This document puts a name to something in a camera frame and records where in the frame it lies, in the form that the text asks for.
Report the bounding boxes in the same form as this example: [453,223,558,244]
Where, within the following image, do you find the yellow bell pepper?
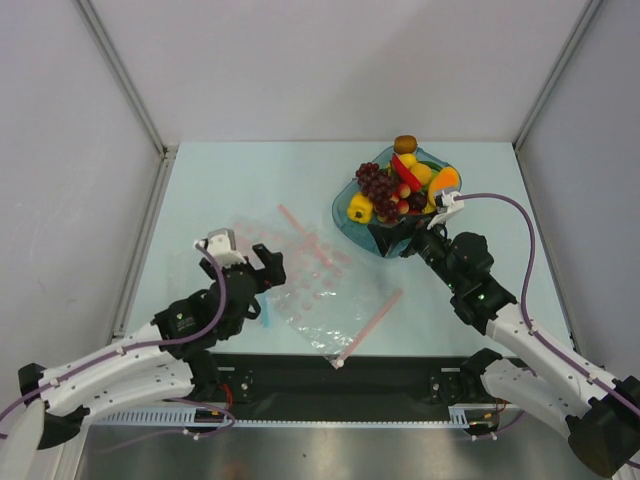
[347,192,374,224]

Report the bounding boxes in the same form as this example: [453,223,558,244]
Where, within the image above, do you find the purple grape bunch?
[355,162,398,221]

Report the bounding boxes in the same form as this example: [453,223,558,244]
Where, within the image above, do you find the yellow-orange mango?
[428,166,461,203]

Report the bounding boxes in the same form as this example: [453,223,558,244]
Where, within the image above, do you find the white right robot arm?
[369,220,639,478]

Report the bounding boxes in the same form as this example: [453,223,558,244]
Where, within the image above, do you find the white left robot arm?
[18,230,286,450]

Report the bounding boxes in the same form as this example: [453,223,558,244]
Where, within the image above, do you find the clear bag, blue zipper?
[154,256,263,353]

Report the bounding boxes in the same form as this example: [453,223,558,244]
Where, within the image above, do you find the red-yellow lychee cluster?
[374,183,412,223]

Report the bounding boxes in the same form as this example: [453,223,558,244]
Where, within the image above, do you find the dark purple plum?
[407,192,428,211]

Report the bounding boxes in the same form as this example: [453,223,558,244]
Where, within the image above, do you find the red chili pepper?
[391,153,422,192]

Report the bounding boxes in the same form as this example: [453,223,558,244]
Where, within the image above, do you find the orange-yellow apricot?
[410,162,432,186]

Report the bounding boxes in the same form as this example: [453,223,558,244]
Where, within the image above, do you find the yellow lemon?
[398,153,418,169]

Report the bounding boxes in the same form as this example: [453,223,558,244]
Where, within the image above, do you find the brown kiwi fruit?
[393,135,418,155]

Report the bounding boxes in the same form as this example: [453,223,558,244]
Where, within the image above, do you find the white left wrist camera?
[194,228,246,268]

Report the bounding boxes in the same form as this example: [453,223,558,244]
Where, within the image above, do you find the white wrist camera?
[427,188,464,230]
[194,228,246,268]

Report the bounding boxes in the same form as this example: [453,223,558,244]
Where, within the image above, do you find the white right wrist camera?
[427,188,464,230]

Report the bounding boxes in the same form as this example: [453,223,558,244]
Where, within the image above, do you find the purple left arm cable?
[0,244,229,441]

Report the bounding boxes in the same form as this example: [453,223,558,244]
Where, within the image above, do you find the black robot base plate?
[188,353,505,423]

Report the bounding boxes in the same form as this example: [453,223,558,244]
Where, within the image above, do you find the white slotted cable duct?
[95,405,230,428]

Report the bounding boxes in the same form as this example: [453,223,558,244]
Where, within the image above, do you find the aluminium frame rail left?
[73,1,177,339]

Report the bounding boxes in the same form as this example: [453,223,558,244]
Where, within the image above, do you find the aluminium frame rail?
[512,0,605,155]
[73,1,177,339]

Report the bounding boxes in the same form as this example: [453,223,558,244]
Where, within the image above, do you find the aluminium frame rail right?
[512,0,605,155]

